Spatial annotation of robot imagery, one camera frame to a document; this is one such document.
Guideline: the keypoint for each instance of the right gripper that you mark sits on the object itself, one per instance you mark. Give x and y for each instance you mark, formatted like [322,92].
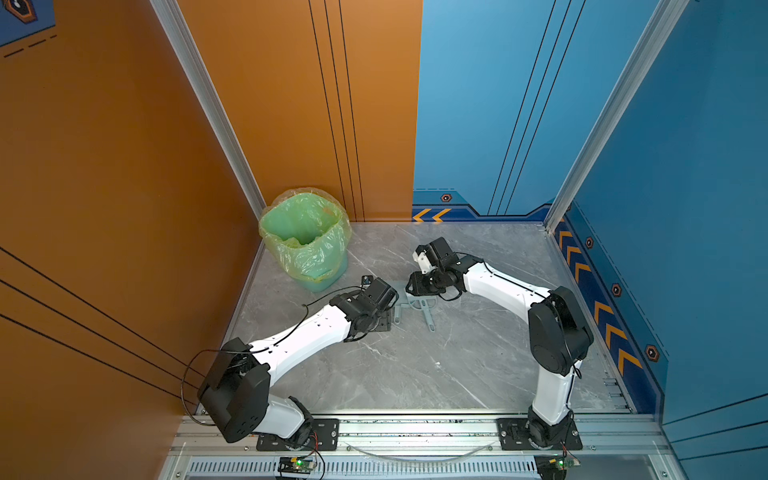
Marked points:
[416,285]

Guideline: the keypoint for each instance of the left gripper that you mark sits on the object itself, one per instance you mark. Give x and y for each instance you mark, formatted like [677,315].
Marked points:
[385,320]

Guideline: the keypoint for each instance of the teal dustpan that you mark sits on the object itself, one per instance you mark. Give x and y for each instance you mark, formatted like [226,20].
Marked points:
[397,311]

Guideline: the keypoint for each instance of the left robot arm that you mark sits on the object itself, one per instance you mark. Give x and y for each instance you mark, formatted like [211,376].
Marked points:
[236,391]

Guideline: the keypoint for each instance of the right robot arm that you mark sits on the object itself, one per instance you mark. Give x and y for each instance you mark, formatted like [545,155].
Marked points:
[559,337]

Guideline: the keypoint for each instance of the green trash bin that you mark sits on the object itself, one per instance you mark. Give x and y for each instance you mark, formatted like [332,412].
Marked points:
[327,273]

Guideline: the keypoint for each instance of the left circuit board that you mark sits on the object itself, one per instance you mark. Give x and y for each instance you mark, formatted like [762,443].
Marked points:
[301,467]

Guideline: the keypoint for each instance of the circuit board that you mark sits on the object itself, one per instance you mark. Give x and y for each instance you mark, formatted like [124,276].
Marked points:
[555,468]
[301,467]

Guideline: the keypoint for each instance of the right circuit board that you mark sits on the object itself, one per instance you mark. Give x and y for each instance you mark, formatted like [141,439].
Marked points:
[555,468]

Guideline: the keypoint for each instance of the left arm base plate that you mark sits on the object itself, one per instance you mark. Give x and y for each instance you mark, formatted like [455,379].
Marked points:
[321,434]

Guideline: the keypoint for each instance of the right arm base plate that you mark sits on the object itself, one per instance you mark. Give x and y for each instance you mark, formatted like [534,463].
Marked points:
[519,434]

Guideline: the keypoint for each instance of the aluminium frame rail front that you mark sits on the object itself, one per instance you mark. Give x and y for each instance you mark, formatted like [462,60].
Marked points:
[432,445]

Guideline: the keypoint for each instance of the right aluminium corner post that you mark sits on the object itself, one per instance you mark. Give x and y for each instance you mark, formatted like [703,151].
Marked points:
[653,38]

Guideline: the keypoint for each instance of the aluminium corner post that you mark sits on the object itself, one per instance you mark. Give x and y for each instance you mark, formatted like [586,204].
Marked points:
[653,38]
[177,31]

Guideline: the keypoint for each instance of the left aluminium corner post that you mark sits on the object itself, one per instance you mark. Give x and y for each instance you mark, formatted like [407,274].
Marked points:
[177,31]

